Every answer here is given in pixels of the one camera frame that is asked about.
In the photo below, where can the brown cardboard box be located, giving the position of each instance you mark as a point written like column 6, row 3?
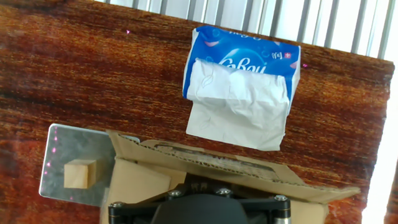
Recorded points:
column 140, row 183

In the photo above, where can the small wooden cube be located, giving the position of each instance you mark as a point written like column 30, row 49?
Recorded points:
column 77, row 174

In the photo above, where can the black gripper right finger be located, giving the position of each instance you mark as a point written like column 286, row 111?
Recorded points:
column 264, row 207

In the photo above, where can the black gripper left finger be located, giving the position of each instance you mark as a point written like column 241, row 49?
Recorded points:
column 140, row 207

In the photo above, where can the blue tissue pack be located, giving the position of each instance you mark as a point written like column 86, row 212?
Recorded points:
column 239, row 109

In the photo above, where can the silver digital kitchen scale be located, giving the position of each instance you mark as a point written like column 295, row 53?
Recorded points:
column 77, row 146

